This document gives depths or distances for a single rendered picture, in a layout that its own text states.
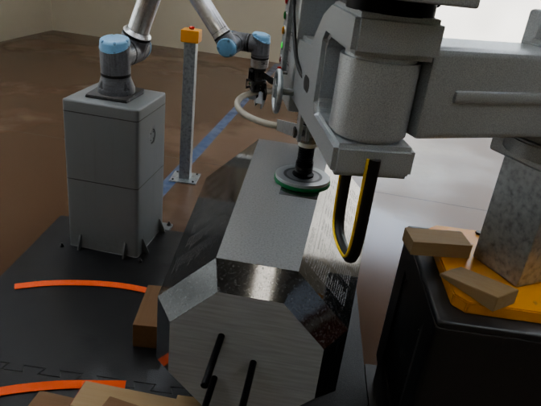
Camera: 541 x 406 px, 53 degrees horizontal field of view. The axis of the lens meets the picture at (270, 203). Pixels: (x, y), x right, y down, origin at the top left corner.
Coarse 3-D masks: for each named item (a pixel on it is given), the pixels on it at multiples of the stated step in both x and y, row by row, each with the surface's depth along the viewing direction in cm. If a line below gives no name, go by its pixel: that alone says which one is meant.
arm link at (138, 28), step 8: (144, 0) 268; (152, 0) 268; (160, 0) 273; (136, 8) 272; (144, 8) 270; (152, 8) 271; (136, 16) 273; (144, 16) 273; (152, 16) 275; (128, 24) 279; (136, 24) 275; (144, 24) 275; (128, 32) 277; (136, 32) 277; (144, 32) 279; (136, 40) 278; (144, 40) 280; (136, 48) 278; (144, 48) 283; (144, 56) 289
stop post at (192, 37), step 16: (192, 32) 355; (192, 48) 362; (192, 64) 366; (192, 80) 371; (192, 96) 375; (192, 112) 382; (192, 128) 389; (192, 144) 398; (176, 176) 404; (192, 176) 408
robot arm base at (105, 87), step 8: (104, 80) 272; (112, 80) 271; (120, 80) 272; (128, 80) 276; (104, 88) 273; (112, 88) 272; (120, 88) 273; (128, 88) 276; (112, 96) 273; (120, 96) 274
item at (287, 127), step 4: (280, 120) 234; (280, 124) 233; (284, 124) 223; (288, 124) 213; (292, 124) 204; (296, 124) 196; (276, 128) 245; (280, 128) 233; (284, 128) 222; (288, 128) 212; (292, 128) 203; (304, 128) 181; (284, 132) 222; (288, 132) 212; (292, 132) 203; (296, 132) 180; (304, 132) 180; (308, 132) 178; (304, 136) 180; (308, 136) 179; (304, 140) 180
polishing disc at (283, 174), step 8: (280, 168) 214; (288, 168) 214; (280, 176) 206; (288, 176) 207; (320, 176) 211; (328, 176) 211; (288, 184) 202; (296, 184) 201; (304, 184) 202; (312, 184) 202; (320, 184) 203
